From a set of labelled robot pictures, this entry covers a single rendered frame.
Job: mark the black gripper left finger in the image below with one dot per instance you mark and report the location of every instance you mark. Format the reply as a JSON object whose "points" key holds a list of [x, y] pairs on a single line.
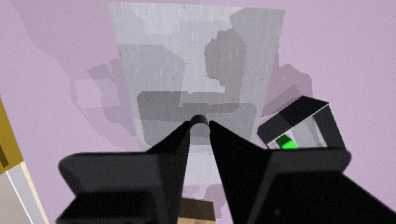
{"points": [[160, 170]]}

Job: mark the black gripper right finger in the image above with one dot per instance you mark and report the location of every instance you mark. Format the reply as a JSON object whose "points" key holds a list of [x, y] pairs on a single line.
{"points": [[246, 170]]}

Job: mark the green block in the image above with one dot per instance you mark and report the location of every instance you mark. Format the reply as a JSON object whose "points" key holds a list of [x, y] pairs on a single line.
{"points": [[285, 142]]}

